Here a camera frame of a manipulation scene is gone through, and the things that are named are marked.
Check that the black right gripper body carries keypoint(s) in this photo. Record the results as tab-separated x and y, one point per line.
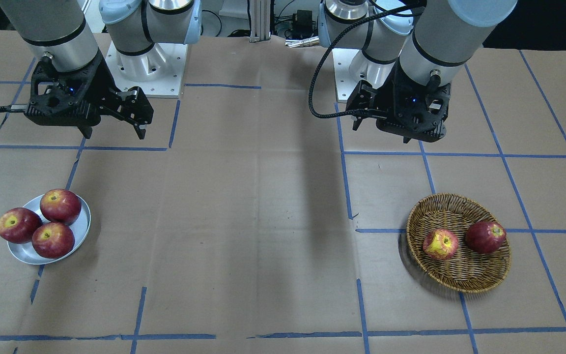
97	84

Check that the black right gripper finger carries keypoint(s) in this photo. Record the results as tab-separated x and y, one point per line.
134	108
86	131

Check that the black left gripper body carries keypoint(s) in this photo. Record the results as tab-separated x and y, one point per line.
382	93

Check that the yellow red striped apple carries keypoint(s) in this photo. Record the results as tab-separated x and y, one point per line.
440	244

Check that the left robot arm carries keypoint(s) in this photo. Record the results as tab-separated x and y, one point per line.
424	43

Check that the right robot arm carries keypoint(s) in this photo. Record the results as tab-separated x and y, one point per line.
60	27

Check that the red apple plate rear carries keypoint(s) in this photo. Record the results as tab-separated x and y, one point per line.
59	205

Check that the red apple plate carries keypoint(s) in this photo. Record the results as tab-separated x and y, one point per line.
59	205
53	240

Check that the red apple plate front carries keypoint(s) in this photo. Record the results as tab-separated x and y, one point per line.
53	240

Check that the red apple plate side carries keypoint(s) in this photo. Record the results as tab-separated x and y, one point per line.
19	224

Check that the dark red apple in basket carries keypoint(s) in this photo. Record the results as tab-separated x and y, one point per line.
485	237

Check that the light blue plate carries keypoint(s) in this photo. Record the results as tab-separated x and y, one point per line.
25	252

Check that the woven wicker basket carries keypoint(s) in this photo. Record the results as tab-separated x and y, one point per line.
468	271

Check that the black power adapter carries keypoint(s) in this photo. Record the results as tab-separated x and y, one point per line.
302	21

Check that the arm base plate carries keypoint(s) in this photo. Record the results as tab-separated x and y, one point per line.
347	65
158	72

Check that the aluminium extrusion post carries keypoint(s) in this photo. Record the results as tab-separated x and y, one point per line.
260	20

